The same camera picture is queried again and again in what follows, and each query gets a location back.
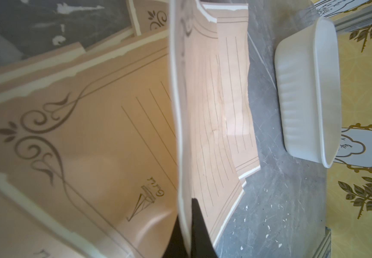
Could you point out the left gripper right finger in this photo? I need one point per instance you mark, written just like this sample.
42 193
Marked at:
201 245

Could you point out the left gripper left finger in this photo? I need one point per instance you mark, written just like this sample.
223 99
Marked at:
175 247

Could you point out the pink lined stationery paper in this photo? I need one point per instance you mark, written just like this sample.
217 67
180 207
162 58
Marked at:
180 30
92 145
29 231

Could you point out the white oval storage box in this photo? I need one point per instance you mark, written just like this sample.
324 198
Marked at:
308 84

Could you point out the brown lined stationery paper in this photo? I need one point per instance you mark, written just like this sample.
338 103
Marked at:
147 15

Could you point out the brown stationery paper in box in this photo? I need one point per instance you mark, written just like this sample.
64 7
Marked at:
232 26

